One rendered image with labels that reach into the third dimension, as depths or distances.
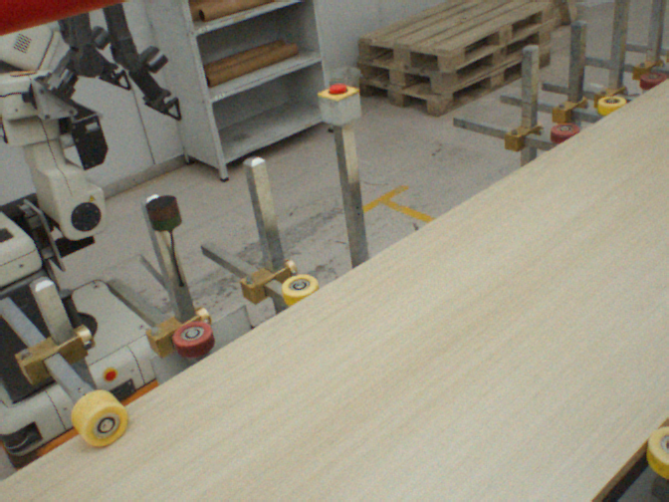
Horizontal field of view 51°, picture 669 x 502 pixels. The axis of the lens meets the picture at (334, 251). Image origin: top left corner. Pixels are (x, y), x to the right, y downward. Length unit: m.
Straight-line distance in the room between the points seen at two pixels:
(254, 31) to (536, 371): 3.72
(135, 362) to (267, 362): 1.26
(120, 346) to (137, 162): 2.03
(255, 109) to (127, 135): 0.91
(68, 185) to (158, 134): 2.06
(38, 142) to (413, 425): 1.63
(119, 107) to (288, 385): 3.20
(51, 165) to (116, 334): 0.65
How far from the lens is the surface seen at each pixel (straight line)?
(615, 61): 2.65
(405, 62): 4.80
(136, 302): 1.69
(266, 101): 4.82
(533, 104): 2.24
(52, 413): 2.53
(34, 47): 2.34
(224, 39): 4.57
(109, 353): 2.58
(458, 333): 1.35
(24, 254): 2.29
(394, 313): 1.41
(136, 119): 4.37
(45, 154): 2.44
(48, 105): 2.23
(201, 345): 1.43
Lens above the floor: 1.76
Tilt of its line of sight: 32 degrees down
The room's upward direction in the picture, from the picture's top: 9 degrees counter-clockwise
